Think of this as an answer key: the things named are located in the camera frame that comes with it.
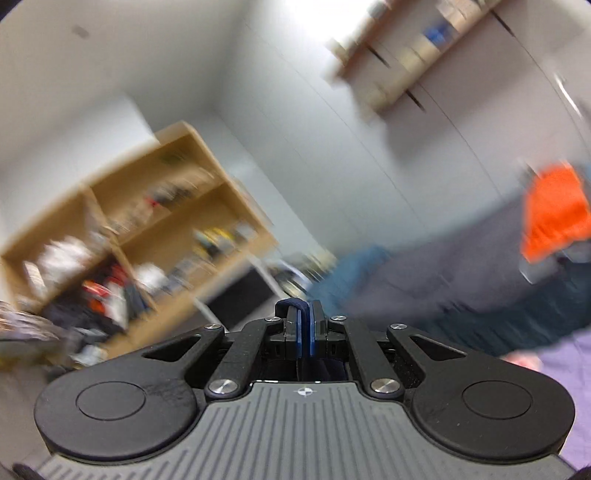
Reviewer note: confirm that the orange garment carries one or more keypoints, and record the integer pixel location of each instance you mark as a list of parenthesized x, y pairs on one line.
[(556, 212)]

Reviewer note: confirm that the wooden bookshelf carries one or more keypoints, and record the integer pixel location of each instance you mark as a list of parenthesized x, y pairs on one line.
[(131, 251)]

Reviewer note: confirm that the white appliance with control panel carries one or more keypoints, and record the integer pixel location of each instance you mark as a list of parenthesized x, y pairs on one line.
[(249, 292)]

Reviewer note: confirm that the dark teal far bed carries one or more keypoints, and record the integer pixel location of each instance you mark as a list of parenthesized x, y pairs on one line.
[(555, 309)]

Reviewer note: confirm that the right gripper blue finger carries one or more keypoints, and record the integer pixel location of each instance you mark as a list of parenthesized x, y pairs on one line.
[(318, 328), (295, 312)]

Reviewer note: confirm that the grey blanket on far bed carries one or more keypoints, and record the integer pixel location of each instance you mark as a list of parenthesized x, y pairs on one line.
[(478, 268)]

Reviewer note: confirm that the teal blanket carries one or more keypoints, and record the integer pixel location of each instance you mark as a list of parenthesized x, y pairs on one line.
[(347, 275)]

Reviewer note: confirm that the wall mounted wooden shelf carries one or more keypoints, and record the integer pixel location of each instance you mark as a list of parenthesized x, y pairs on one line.
[(397, 42)]

